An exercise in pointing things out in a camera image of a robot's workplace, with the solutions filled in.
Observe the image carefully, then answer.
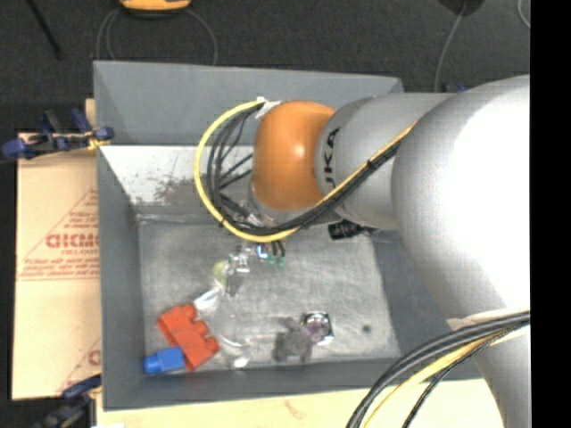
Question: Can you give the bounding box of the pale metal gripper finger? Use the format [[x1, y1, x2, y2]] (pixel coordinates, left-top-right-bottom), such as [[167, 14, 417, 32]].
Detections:
[[225, 263, 251, 298], [228, 243, 252, 265]]

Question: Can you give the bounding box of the pale green round thing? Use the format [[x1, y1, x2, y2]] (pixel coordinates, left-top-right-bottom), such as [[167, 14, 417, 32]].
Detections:
[[212, 259, 231, 286]]

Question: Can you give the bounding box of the clear plastic bottle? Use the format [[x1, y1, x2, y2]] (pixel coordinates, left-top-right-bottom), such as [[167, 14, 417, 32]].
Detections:
[[194, 283, 258, 370]]

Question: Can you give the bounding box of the grey metal bin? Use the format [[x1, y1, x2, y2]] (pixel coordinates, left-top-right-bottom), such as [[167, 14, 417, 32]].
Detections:
[[92, 60, 454, 410]]

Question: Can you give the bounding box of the red toy building block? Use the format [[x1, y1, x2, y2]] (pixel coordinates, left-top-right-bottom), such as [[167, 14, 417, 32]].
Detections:
[[155, 304, 221, 372]]

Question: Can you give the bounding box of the dark grey toy figure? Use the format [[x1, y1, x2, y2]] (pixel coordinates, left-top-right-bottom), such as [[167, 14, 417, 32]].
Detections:
[[271, 317, 314, 365]]

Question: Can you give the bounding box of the shiny round purple-faced thing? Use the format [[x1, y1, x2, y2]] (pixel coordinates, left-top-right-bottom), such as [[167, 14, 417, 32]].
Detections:
[[300, 311, 335, 347]]

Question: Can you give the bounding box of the blue toy building block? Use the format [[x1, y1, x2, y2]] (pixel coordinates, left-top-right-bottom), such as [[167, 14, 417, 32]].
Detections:
[[142, 346, 186, 375]]

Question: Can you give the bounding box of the brown cardboard board red print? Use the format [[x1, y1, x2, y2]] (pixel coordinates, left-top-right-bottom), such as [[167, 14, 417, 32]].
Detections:
[[10, 97, 103, 401]]

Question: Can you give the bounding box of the black cylinder on white bracket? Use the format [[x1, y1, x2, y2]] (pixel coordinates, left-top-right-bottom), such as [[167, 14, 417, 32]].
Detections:
[[327, 220, 393, 243]]

